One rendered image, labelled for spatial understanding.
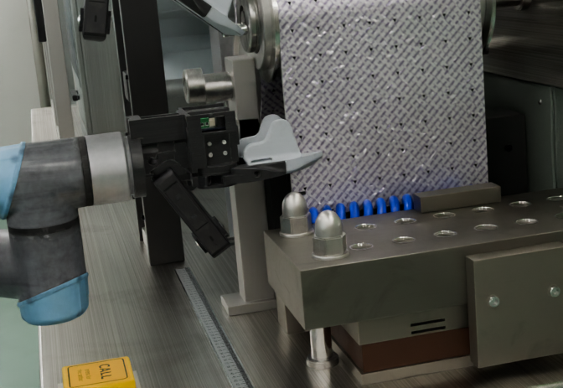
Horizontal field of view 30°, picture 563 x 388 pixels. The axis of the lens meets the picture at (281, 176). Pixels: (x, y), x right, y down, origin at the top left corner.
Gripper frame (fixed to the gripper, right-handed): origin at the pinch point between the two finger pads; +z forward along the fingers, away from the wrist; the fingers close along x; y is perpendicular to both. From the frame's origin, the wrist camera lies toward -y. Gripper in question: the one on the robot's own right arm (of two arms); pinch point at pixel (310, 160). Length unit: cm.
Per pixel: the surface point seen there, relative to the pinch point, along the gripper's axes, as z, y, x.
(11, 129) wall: -50, -72, 556
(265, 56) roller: -3.7, 11.9, 1.9
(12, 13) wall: -40, -2, 556
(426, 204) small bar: 11.1, -5.3, -6.4
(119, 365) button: -24.1, -16.7, -9.2
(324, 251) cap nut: -3.8, -5.3, -17.8
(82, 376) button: -27.9, -16.7, -10.4
